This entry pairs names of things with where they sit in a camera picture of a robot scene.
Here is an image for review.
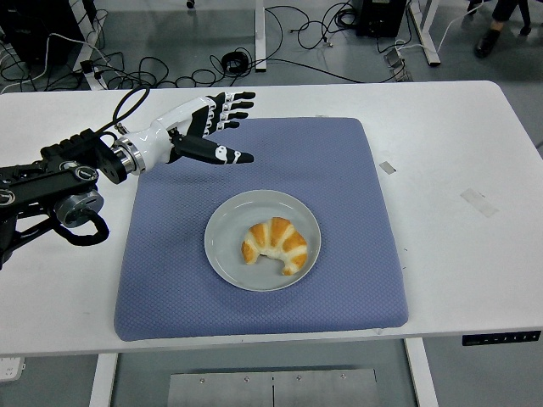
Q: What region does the white desk leg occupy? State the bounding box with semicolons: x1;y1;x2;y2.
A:
406;0;442;67
70;0;106;91
253;0;267;72

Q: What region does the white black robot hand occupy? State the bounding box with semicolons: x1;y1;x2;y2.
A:
126;90;257;175

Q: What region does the black computer case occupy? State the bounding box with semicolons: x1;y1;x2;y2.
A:
355;0;407;38

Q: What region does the white table leg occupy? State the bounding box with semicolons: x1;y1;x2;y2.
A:
403;337;439;407
87;352;119;407

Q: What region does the tangled black floor cable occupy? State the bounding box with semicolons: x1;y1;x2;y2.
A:
0;42;226;92

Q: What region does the thin white floor cable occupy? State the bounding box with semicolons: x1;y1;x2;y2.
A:
42;32;128;80

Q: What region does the person's leg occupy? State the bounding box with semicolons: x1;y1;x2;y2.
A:
473;0;529;59

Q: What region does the black power adapter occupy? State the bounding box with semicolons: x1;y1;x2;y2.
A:
79;59;105;81

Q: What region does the long black floor cable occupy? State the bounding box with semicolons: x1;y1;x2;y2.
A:
249;57;408;84

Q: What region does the grey foot pedal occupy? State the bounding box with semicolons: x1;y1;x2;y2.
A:
383;46;413;81

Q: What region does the large black equipment box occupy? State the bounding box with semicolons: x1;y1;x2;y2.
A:
0;0;92;65

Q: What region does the grey metal plate with screws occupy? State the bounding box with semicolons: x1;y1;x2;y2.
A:
165;368;378;407

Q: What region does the grey round plate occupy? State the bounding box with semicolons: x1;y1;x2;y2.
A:
204;189;322;293

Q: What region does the large clear tape piece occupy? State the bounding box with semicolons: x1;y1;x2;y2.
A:
459;187;499;218

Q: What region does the striped croissant bread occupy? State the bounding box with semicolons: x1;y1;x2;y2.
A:
241;216;309;276

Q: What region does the looped black floor cable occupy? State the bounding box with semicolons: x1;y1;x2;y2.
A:
262;3;357;51

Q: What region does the blue quilted mat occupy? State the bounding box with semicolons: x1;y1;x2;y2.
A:
112;116;410;343

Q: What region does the white power strip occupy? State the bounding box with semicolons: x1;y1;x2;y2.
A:
0;356;26;382

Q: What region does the black table control panel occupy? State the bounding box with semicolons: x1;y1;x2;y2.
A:
461;330;542;347

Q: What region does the coiled black cable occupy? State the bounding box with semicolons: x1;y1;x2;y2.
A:
220;49;251;77

